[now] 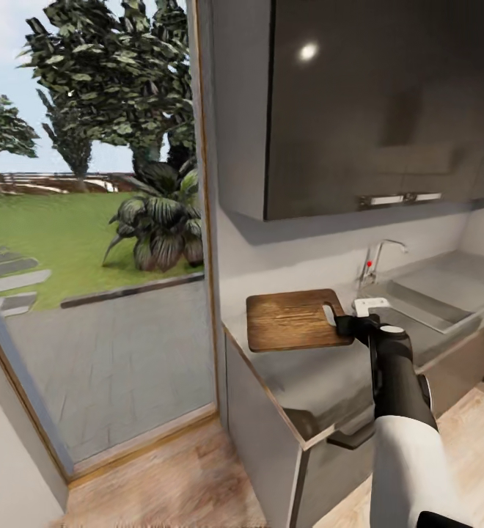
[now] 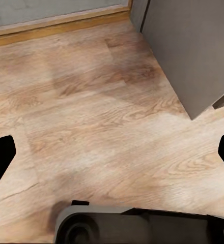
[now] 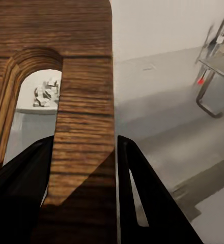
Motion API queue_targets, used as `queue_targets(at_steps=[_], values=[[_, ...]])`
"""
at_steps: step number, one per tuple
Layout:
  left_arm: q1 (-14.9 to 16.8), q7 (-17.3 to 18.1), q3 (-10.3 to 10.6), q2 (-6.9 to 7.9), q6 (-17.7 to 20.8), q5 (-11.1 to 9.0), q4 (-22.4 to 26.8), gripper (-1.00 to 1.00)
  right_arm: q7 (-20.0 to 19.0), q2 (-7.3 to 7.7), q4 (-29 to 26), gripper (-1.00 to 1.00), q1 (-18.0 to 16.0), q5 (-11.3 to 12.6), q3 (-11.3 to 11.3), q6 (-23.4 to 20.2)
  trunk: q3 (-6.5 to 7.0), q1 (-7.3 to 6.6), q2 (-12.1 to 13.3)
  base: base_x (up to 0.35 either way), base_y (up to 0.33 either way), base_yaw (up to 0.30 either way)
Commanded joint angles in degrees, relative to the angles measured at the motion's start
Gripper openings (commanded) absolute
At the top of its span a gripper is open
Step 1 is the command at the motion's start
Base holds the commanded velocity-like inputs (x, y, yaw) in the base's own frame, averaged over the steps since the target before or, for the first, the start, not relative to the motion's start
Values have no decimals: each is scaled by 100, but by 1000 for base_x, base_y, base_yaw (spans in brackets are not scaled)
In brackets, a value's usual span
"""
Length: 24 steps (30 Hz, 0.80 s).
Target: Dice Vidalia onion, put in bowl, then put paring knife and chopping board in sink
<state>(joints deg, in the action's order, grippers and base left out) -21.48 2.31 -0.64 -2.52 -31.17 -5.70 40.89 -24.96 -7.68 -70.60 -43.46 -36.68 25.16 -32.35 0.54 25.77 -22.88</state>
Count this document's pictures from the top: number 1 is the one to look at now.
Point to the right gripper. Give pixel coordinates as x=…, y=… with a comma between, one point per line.
x=349, y=326

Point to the fixed window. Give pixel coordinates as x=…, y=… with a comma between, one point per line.
x=107, y=326

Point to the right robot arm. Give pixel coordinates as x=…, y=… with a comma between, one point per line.
x=412, y=482

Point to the dishwasher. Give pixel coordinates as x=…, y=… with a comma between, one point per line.
x=333, y=468

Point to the drop in sink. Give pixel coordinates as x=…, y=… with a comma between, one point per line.
x=435, y=298

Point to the cutting board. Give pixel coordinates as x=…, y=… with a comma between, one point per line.
x=293, y=321

